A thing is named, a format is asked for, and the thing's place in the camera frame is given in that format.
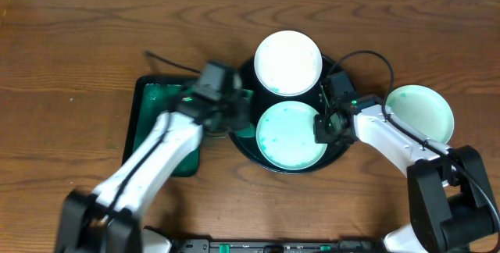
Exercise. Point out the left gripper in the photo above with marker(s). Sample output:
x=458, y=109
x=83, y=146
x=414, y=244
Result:
x=240, y=113

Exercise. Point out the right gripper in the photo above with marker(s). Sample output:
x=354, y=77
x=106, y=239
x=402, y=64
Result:
x=321, y=136

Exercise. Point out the green sponge cloth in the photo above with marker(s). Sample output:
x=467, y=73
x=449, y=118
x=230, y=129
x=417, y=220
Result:
x=248, y=131

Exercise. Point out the teal plate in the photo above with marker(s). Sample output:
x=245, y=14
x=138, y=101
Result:
x=285, y=136
x=425, y=110

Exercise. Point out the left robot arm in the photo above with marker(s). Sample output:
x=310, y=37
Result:
x=109, y=219

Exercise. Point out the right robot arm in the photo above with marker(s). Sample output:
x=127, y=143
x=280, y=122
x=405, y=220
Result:
x=451, y=203

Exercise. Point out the black rectangular tray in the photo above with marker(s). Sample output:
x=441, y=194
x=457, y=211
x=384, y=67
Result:
x=151, y=94

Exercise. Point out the white plate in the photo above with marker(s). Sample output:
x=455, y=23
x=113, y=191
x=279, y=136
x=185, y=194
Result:
x=288, y=63

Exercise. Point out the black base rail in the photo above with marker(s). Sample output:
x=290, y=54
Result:
x=273, y=246

